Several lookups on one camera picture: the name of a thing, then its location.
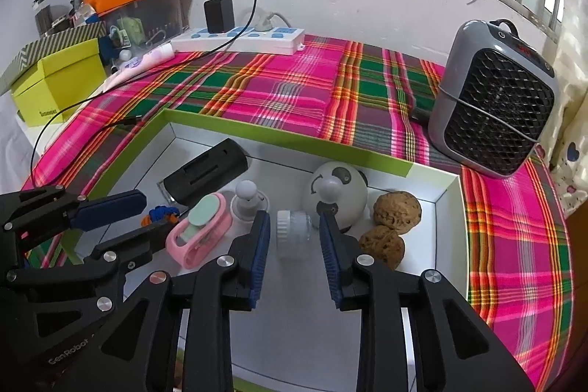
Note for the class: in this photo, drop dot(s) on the white panda round toy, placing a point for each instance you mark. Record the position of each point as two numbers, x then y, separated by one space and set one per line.
340 190

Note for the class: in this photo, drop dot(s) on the striped box lid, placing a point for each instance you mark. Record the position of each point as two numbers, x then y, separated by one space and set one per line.
46 50

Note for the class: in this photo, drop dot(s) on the green white cardboard box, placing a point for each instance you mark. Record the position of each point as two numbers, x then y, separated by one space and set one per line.
294 327

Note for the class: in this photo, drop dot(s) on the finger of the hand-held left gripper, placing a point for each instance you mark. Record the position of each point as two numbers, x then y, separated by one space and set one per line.
151 233
110 206

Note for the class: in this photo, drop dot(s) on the white capped clear jar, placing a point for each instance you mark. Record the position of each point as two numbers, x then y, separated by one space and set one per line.
294 236

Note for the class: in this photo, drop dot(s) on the white knob holder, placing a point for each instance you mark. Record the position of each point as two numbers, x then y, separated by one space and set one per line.
246 199

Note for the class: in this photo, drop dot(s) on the small white ball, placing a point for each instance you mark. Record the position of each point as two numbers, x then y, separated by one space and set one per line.
126 55

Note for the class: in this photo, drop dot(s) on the pink white tube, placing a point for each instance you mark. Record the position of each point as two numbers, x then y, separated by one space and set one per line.
147 59

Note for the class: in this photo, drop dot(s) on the blue orange knitted toy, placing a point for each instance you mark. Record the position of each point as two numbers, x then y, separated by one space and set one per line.
161 214

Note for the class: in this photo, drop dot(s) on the white power strip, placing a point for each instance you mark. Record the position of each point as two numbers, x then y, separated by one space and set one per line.
239 40

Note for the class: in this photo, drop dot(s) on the yellow-green shoe box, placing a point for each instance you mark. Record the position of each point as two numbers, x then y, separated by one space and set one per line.
59 89

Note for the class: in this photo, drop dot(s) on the grey space heater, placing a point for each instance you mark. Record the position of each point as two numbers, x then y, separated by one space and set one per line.
491 107

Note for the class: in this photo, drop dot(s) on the brown walnut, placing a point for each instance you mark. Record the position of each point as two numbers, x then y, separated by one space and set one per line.
396 210
381 247

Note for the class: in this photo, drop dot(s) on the dark glass jar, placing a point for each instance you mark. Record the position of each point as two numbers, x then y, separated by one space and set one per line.
43 15

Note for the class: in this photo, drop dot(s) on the black charger adapter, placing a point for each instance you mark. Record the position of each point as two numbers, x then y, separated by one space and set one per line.
219 15

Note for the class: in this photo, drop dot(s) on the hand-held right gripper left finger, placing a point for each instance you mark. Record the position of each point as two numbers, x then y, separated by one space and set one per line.
257 259

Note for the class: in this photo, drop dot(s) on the green packet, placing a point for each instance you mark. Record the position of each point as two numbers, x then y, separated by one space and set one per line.
129 30

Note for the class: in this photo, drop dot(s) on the pink clip with green pad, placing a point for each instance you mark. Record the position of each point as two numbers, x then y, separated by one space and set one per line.
197 236

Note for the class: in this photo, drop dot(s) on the cream heart print curtain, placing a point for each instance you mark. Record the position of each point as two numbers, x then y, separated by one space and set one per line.
569 121

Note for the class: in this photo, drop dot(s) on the white plug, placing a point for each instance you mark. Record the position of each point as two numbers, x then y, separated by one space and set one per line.
264 20

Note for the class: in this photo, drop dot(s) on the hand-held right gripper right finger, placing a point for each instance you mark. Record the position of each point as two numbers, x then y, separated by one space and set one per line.
330 259

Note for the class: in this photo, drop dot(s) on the black rectangular device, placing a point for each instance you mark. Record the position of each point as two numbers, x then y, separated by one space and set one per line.
206 171

